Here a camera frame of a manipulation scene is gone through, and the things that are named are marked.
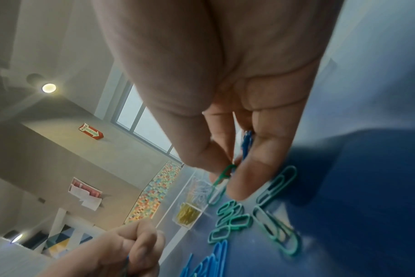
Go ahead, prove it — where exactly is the person's right hand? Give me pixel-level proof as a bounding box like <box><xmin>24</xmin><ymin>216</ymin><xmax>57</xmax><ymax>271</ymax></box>
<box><xmin>92</xmin><ymin>0</ymin><xmax>346</xmax><ymax>202</ymax></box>

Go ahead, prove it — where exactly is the person's left hand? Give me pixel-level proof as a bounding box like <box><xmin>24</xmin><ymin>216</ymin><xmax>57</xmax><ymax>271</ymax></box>
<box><xmin>33</xmin><ymin>217</ymin><xmax>167</xmax><ymax>277</ymax></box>

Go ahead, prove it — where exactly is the blue paper clip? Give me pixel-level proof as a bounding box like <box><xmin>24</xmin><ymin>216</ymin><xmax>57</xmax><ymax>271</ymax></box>
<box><xmin>240</xmin><ymin>130</ymin><xmax>254</xmax><ymax>161</ymax></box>

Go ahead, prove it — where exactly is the green paper clip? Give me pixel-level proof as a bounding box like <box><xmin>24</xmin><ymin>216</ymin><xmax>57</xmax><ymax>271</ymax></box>
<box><xmin>207</xmin><ymin>163</ymin><xmax>238</xmax><ymax>207</ymax></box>

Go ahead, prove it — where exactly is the geometric patterned panel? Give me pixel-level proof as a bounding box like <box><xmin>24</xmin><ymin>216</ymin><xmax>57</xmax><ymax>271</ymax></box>
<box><xmin>21</xmin><ymin>224</ymin><xmax>93</xmax><ymax>256</ymax></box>

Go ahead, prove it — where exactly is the white paper sheet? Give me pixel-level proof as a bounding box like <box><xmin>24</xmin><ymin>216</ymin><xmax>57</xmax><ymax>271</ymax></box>
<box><xmin>78</xmin><ymin>197</ymin><xmax>103</xmax><ymax>212</ymax></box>

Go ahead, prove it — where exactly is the window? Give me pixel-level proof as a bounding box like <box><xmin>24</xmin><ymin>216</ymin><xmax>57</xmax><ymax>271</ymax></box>
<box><xmin>93</xmin><ymin>61</ymin><xmax>184</xmax><ymax>166</ymax></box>

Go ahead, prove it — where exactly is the clear box of yellow clips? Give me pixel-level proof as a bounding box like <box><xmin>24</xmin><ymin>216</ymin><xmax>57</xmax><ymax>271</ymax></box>
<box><xmin>171</xmin><ymin>201</ymin><xmax>209</xmax><ymax>231</ymax></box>

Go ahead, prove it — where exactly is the pile of blue clips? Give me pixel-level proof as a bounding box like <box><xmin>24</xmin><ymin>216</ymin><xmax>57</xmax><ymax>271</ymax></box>
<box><xmin>184</xmin><ymin>239</ymin><xmax>229</xmax><ymax>277</ymax></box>

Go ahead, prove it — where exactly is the heap of white clips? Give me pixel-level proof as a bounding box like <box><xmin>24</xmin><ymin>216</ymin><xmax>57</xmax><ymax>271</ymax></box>
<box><xmin>184</xmin><ymin>176</ymin><xmax>216</xmax><ymax>207</ymax></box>

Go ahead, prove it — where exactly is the red arrow sign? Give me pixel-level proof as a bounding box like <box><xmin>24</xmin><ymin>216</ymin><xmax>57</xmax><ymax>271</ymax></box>
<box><xmin>78</xmin><ymin>123</ymin><xmax>105</xmax><ymax>141</ymax></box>

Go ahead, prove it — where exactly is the cluster of green clips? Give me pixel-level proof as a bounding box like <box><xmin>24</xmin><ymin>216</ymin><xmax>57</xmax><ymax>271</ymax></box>
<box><xmin>207</xmin><ymin>165</ymin><xmax>303</xmax><ymax>256</ymax></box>

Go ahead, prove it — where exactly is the pink wall poster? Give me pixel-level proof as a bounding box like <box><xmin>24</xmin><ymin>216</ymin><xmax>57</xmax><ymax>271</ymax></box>
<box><xmin>69</xmin><ymin>176</ymin><xmax>103</xmax><ymax>199</ymax></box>

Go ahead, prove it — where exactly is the colourful mosaic wall panel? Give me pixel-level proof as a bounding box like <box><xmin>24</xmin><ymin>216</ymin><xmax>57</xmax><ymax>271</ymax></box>
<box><xmin>124</xmin><ymin>159</ymin><xmax>183</xmax><ymax>225</ymax></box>

